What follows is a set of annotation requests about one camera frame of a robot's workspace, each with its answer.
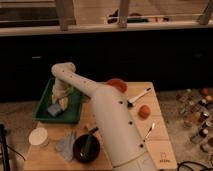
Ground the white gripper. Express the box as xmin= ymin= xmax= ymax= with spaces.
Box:
xmin=52 ymin=88 xmax=73 ymax=110

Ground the blue sponge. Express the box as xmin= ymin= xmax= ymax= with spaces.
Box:
xmin=47 ymin=103 xmax=62 ymax=117

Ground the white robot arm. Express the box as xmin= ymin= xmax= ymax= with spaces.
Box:
xmin=51 ymin=62 xmax=158 ymax=171

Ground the green plastic tray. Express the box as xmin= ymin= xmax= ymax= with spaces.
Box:
xmin=34 ymin=78 xmax=83 ymax=124

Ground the blue grey cloth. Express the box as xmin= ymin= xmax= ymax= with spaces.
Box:
xmin=55 ymin=132 xmax=76 ymax=161

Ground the orange plastic bowl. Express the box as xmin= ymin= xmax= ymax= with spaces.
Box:
xmin=106 ymin=78 xmax=127 ymax=93

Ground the dark brown bowl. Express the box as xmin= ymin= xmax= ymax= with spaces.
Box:
xmin=73 ymin=134 xmax=100 ymax=163

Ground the green vegetable stick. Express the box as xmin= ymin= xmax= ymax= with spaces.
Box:
xmin=81 ymin=134 xmax=92 ymax=160

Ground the black stand at left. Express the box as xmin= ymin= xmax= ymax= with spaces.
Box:
xmin=0 ymin=124 xmax=10 ymax=171

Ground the wooden railing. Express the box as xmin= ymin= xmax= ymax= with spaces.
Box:
xmin=0 ymin=0 xmax=213 ymax=36

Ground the orange round fruit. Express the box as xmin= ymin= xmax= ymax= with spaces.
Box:
xmin=138 ymin=105 xmax=151 ymax=119

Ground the metal fork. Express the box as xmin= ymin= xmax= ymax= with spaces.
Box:
xmin=144 ymin=122 xmax=155 ymax=141

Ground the spice bottle with dark cap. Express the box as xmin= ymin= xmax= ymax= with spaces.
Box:
xmin=190 ymin=129 xmax=208 ymax=144

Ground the wooden handled scrub brush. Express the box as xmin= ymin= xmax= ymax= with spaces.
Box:
xmin=85 ymin=123 xmax=98 ymax=133

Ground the white handled dish brush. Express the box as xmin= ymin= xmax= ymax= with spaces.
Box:
xmin=127 ymin=88 xmax=151 ymax=107

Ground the black cable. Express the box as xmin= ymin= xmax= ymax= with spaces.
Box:
xmin=176 ymin=160 xmax=213 ymax=171

